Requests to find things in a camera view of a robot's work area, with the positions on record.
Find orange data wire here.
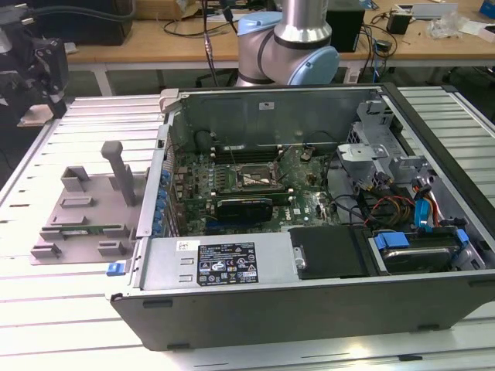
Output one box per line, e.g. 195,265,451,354
428,192,444,229

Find black drive cover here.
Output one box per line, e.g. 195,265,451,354
288,226,378,281

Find cardboard box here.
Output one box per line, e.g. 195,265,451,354
133,0,202,20

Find silver power supply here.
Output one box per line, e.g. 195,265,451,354
138,231,302,291

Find open black PC case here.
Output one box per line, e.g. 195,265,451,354
110,81,495,352

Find dark wrist cable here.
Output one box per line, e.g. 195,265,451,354
19,2,137,26

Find blue disk carrier handle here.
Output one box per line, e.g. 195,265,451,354
373,231,411,253

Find silver metal drive cage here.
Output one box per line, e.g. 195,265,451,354
335,99,440,206

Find light grey case latch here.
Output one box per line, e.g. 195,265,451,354
159,87,181,114

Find black power supply label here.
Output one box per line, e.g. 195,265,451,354
196,241,258,287

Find blue flat data wire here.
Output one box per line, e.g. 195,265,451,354
412,176,442,233

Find small brown black cube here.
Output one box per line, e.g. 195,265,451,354
386,9,411,35

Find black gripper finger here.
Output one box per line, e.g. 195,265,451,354
34,36,69,119

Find CPU socket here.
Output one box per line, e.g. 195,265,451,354
230,162,282,191

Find black RAM slot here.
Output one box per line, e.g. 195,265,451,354
214,157,280,163
214,151,280,157
214,154,280,160
210,185,292,195
214,148,280,154
210,192,293,202

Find white paper box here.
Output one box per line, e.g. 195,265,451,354
459,19,495,43

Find hard disk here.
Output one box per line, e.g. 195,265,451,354
381,247,454,274

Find silver tray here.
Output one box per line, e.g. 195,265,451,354
394,2,459,21

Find grey parts rack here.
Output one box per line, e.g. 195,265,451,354
29,141,150,267

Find black computer tower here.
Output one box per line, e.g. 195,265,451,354
22,0,135,46

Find black graphics card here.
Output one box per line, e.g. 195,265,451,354
214,196,275,225

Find black box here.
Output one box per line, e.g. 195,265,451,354
331,8,367,53

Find long wooden desk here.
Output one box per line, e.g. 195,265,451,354
61,0,495,74

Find green RAM stick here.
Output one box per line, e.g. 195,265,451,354
41,225,131,237

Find clear plastic bags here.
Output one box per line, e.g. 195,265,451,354
426,11,465,40

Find green motherboard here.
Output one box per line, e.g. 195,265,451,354
169,143,343,237

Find red yellow power wires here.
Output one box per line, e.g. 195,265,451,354
361,195,418,230

